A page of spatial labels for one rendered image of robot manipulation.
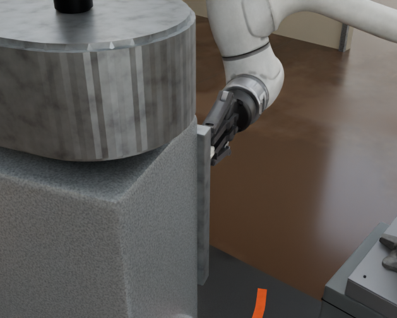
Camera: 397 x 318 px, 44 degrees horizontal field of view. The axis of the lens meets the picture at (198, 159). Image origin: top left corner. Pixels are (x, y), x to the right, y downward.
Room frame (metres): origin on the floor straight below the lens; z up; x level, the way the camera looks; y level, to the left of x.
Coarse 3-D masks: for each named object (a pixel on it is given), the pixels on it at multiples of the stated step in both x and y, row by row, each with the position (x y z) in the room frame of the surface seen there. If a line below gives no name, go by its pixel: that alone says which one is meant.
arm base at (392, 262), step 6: (384, 234) 1.14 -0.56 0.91; (384, 240) 1.12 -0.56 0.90; (390, 240) 1.11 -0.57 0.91; (396, 240) 1.10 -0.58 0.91; (390, 246) 1.10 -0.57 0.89; (396, 246) 1.08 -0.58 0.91; (396, 252) 1.07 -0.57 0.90; (384, 258) 1.06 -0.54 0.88; (390, 258) 1.05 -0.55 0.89; (396, 258) 1.05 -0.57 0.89; (384, 264) 1.04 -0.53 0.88; (390, 264) 1.03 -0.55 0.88; (396, 264) 1.03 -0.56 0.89; (396, 270) 1.02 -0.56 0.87
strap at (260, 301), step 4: (260, 288) 1.76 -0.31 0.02; (260, 292) 1.74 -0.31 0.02; (264, 292) 1.74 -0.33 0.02; (260, 296) 1.71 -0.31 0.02; (264, 296) 1.71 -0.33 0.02; (256, 300) 1.68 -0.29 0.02; (260, 300) 1.68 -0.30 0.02; (264, 300) 1.68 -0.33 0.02; (256, 304) 1.66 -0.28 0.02; (260, 304) 1.66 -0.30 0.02; (264, 304) 1.66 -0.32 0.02; (256, 308) 1.64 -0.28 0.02; (260, 308) 1.64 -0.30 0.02; (256, 312) 1.61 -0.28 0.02; (260, 312) 1.61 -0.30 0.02; (252, 316) 1.59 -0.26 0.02; (256, 316) 1.59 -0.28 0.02; (260, 316) 1.59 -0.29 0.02
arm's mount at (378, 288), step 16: (368, 256) 1.08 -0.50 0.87; (384, 256) 1.08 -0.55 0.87; (352, 272) 1.02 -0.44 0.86; (368, 272) 1.02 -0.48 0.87; (384, 272) 1.02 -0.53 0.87; (352, 288) 0.99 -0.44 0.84; (368, 288) 0.96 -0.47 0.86; (384, 288) 0.96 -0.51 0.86; (368, 304) 0.95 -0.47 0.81; (384, 304) 0.93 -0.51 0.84
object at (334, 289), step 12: (384, 228) 1.29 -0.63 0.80; (372, 240) 1.23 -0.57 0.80; (360, 252) 1.17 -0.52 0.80; (348, 264) 1.12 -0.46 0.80; (336, 276) 1.07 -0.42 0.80; (348, 276) 1.07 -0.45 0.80; (324, 288) 1.04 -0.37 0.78; (336, 288) 1.02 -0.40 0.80; (324, 300) 1.03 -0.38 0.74; (336, 300) 1.01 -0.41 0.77; (348, 300) 0.98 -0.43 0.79; (324, 312) 1.02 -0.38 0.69; (336, 312) 1.00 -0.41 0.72; (348, 312) 0.98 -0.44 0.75; (360, 312) 0.96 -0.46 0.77; (372, 312) 0.94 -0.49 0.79
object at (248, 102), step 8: (240, 96) 0.82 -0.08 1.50; (248, 96) 0.83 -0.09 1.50; (232, 104) 0.79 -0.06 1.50; (240, 104) 0.82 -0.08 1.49; (248, 104) 0.81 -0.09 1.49; (232, 112) 0.78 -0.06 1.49; (240, 112) 0.81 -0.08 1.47; (248, 112) 0.80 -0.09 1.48; (240, 120) 0.81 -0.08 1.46; (248, 120) 0.80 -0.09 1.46; (240, 128) 0.81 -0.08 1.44; (232, 136) 0.79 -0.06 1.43
